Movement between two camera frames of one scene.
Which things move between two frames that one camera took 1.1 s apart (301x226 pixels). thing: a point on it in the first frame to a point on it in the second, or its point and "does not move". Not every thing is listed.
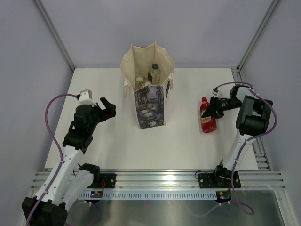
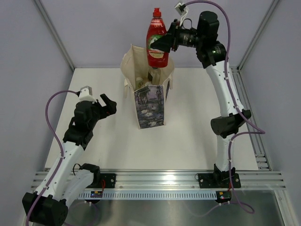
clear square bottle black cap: (154, 74) does not move
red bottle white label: (208, 123) to (156, 58)
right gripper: (214, 108) to (164, 43)
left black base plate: (109, 179) does not move
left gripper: (104, 115) does not move
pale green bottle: (138, 80) does not move
